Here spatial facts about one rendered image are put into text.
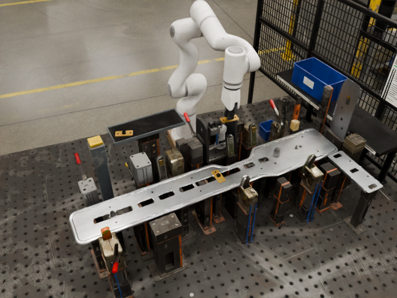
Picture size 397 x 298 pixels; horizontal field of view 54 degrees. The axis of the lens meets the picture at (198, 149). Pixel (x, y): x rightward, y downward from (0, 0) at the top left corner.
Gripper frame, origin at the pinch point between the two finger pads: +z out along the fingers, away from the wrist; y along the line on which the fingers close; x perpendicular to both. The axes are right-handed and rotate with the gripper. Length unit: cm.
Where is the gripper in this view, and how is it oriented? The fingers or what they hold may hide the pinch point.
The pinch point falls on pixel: (229, 114)
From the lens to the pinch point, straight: 176.4
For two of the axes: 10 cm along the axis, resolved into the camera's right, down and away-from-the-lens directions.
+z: -0.2, 7.5, 6.6
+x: 9.4, -2.2, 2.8
